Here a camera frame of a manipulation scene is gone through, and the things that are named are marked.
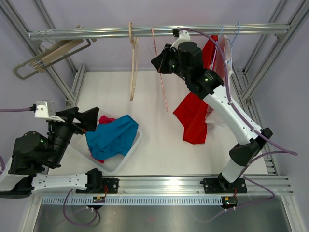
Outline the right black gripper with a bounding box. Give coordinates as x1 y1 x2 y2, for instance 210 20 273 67
152 44 190 82

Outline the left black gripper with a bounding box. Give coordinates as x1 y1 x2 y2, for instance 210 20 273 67
47 107 100 167

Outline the magenta t shirt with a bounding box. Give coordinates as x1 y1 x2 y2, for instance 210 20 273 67
86 115 115 164

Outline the beige plastic hanger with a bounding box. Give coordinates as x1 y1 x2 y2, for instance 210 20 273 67
128 22 139 101

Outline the pink hanger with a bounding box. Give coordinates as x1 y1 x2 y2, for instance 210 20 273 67
150 27 169 112

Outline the blue t shirt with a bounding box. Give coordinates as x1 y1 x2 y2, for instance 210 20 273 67
84 115 140 160

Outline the red t shirt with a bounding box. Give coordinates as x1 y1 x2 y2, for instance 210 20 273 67
172 35 219 145

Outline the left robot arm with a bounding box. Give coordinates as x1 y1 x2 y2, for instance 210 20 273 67
0 107 104 199

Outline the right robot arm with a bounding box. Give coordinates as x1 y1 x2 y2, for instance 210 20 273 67
151 42 273 192

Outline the white t shirt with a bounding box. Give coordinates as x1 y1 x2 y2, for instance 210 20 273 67
202 35 233 127

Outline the beige empty hanger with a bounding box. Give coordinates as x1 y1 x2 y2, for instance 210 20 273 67
29 39 97 73

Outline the left aluminium frame post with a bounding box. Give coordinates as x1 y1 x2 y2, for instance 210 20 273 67
0 0 87 150

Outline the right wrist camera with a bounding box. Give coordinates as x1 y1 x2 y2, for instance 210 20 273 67
171 29 191 49

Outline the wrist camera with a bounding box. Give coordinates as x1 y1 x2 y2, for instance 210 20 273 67
171 29 191 49
35 100 65 122

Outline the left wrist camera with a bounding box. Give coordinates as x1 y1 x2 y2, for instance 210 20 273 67
35 100 65 122

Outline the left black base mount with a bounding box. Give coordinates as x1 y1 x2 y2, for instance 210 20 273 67
75 178 119 194

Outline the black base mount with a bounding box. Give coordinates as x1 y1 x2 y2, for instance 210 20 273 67
75 178 119 194
200 178 247 194

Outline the blue wire hanger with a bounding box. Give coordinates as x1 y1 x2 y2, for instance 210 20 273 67
230 22 241 48

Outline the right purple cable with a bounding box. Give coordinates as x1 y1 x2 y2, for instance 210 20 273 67
177 28 298 156

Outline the white cable duct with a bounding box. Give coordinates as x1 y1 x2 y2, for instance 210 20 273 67
42 195 223 206

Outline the aluminium hanging rail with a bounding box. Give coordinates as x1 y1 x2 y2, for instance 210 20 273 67
27 23 291 41

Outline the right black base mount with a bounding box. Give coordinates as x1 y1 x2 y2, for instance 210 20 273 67
200 178 247 194

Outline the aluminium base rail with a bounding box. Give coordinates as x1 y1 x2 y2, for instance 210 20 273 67
30 175 294 196

